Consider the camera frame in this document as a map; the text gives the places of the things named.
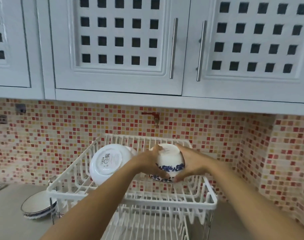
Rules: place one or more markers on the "steel wall hook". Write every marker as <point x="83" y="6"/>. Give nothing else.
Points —
<point x="20" y="108"/>

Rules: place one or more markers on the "person's left forearm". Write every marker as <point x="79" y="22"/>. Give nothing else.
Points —
<point x="92" y="212"/>

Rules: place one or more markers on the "grey wall socket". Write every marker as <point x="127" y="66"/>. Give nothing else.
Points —
<point x="1" y="119"/>

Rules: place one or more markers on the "person's right forearm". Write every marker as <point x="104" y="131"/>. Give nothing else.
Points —
<point x="254" y="197"/>

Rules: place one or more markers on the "white plastic dish rack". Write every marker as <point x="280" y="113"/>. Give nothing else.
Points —
<point x="167" y="200"/>

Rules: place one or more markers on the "white upper cabinet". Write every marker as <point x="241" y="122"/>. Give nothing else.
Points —
<point x="39" y="47"/>

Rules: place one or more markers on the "person's right hand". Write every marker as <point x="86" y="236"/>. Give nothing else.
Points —
<point x="195" y="163"/>

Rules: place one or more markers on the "blue floral white bowl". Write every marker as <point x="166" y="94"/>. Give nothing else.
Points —
<point x="170" y="159"/>
<point x="37" y="202"/>

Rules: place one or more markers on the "person's left hand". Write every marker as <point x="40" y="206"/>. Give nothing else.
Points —
<point x="147" y="163"/>

